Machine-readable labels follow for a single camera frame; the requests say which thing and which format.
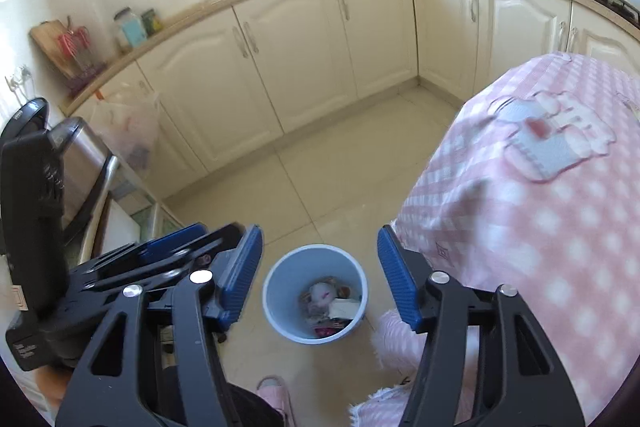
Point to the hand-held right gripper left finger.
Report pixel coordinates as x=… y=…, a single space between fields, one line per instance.
x=242 y=277

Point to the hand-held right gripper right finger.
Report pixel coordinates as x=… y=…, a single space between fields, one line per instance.
x=397 y=282

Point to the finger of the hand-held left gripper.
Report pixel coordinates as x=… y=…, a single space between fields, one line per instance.
x=170 y=243
x=165 y=272

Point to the light blue waste bin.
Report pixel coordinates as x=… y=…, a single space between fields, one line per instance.
x=285 y=307

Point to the small brown snack piece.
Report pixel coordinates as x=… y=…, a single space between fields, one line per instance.
x=344 y=292

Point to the white paper carton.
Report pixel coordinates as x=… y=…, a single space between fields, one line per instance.
x=345 y=308

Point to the white tissue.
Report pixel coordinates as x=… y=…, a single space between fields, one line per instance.
x=320 y=294

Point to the pink wrapper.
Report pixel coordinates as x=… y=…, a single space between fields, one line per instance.
x=325 y=331

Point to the person's left forearm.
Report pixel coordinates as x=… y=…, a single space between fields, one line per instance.
x=50 y=387

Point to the white metal storage cart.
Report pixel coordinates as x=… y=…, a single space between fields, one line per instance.
x=120 y=227

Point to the silver metal appliance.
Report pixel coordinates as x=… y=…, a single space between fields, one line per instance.
x=80 y=157

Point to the translucent plastic bag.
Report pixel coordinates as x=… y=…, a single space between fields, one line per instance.
x=130 y=127

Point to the pink slipper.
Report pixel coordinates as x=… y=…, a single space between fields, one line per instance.
x=276 y=399

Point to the pink checkered tablecloth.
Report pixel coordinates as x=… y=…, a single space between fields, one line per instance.
x=525 y=232

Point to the purple dish basket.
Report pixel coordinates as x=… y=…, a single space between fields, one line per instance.
x=87 y=77

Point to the red utensil holder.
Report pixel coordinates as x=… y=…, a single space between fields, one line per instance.
x=75 y=47

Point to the wooden cutting board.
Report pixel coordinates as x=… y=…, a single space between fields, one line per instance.
x=47 y=39

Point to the glass jar with teal label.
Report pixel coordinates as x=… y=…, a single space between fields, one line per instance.
x=131 y=32

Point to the small green box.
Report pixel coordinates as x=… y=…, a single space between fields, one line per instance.
x=152 y=22

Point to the cream base cabinet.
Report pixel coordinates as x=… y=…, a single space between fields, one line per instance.
x=300 y=57
x=520 y=27

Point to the white wall socket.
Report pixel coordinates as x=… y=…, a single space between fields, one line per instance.
x=20 y=298

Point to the white wall hook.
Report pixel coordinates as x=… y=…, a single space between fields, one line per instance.
x=19 y=79

